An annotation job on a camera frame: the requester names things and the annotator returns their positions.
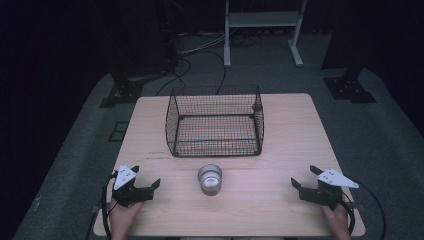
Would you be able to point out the person's left hand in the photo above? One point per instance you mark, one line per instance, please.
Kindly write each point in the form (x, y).
(122, 220)

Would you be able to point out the dark equipment cabinet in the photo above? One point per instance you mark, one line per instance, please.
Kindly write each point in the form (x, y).
(146, 36)

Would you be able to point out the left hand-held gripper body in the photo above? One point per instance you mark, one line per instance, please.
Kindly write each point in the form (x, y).
(128, 193)

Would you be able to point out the black stand base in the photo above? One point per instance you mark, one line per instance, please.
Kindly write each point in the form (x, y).
(123, 91)
(350, 88)

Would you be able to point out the person's right hand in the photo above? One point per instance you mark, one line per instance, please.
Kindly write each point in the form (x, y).
(338, 221)

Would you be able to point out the white metal desk frame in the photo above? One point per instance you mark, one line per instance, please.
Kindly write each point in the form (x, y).
(261, 19)

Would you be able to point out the round metal can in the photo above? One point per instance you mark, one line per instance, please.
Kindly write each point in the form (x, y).
(210, 181)

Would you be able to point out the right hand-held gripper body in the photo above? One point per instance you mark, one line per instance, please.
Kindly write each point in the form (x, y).
(325, 191)

